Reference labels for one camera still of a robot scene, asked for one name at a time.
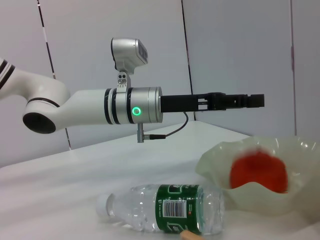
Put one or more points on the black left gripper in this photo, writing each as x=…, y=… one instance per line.
x=182, y=103

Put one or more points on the clear bottle with green label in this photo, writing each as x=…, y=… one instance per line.
x=175, y=207

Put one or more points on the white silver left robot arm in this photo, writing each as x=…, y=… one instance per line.
x=82, y=107

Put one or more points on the green glass fruit plate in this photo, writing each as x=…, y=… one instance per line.
x=265, y=200

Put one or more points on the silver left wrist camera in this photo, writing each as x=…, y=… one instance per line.
x=127, y=53

